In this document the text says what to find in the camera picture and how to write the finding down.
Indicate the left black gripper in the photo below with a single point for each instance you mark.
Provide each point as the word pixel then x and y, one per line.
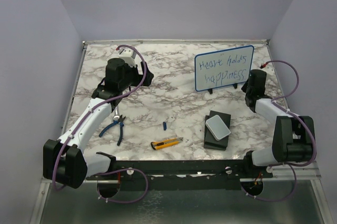
pixel 139 77

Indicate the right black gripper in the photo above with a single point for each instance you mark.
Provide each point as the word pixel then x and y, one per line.
pixel 244 88

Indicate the blue framed whiteboard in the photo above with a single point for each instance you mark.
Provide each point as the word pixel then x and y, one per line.
pixel 222 68

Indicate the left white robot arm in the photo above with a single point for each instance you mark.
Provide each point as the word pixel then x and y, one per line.
pixel 63 159

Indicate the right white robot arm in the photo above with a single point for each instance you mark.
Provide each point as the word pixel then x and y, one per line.
pixel 293 138

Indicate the silver wrench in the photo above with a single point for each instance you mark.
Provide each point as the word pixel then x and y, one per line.
pixel 116 115

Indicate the black box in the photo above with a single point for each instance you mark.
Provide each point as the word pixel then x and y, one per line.
pixel 209 140

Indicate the grey white eraser case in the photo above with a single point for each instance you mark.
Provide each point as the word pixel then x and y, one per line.
pixel 217 127

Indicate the yellow utility knife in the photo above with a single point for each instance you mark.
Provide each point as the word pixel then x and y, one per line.
pixel 156 145

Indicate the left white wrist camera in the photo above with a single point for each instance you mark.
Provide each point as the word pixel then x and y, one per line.
pixel 128 56

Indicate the black mounting base rail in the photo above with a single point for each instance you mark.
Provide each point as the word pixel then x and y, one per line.
pixel 194 174

